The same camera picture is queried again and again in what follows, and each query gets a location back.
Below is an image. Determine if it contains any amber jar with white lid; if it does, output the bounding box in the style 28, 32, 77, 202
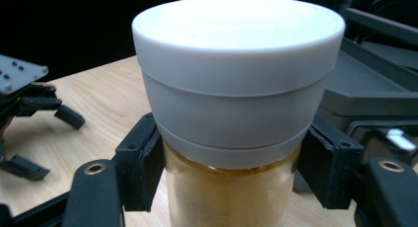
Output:
131, 0, 347, 227

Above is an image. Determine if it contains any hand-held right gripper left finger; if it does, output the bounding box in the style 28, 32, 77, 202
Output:
113, 112, 166, 212

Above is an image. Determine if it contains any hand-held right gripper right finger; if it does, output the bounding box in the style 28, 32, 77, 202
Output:
297, 115, 366, 210

